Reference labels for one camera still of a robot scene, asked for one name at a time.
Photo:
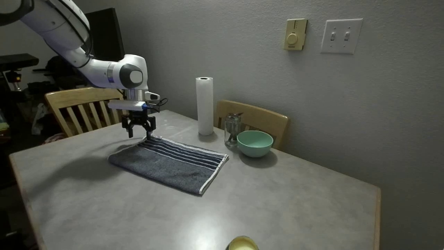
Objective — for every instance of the yellow lidded jar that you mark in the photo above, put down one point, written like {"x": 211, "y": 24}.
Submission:
{"x": 241, "y": 244}

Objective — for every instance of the wooden slatted chair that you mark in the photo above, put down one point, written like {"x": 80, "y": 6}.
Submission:
{"x": 83, "y": 110}

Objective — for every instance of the teal green bowl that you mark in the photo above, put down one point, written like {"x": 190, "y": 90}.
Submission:
{"x": 254, "y": 144}

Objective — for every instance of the white light switch plate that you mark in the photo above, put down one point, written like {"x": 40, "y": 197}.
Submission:
{"x": 340, "y": 37}

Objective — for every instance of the blue striped towel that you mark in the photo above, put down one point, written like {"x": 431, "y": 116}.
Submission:
{"x": 183, "y": 167}

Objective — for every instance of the white paper towel roll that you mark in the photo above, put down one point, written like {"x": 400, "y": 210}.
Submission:
{"x": 204, "y": 91}

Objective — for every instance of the wooden chair by wall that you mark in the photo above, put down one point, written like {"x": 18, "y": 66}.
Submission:
{"x": 254, "y": 117}

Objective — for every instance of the black monitor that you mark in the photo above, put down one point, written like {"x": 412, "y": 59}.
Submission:
{"x": 104, "y": 41}

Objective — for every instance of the yellow thermostat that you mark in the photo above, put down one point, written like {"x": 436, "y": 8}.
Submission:
{"x": 296, "y": 34}

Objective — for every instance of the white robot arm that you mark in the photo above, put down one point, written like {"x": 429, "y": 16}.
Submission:
{"x": 64, "y": 28}

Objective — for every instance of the clear glass jar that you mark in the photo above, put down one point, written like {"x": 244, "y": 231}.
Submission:
{"x": 232, "y": 128}

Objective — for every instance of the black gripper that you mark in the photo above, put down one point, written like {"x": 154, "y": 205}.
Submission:
{"x": 139, "y": 119}

